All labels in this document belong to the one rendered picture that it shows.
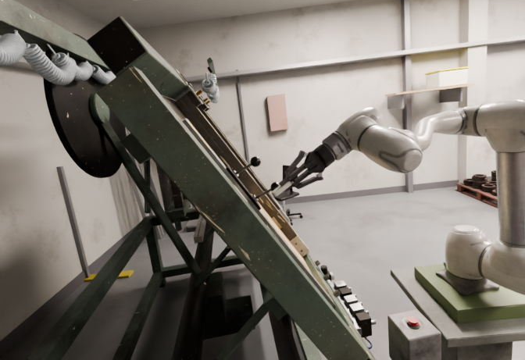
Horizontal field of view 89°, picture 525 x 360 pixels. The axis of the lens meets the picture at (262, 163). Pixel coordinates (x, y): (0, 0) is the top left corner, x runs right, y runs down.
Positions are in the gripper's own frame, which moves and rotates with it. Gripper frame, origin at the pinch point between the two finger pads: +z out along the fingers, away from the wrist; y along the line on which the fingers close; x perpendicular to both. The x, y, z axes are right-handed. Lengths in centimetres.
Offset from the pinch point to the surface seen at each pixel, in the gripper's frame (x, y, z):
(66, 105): 52, -79, 56
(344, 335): -17.8, 44.8, 12.5
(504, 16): 337, 113, -476
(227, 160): 50, -13, 13
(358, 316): 14, 75, 7
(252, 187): 50, 6, 11
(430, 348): -18, 70, -6
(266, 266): -17.8, 9.9, 17.3
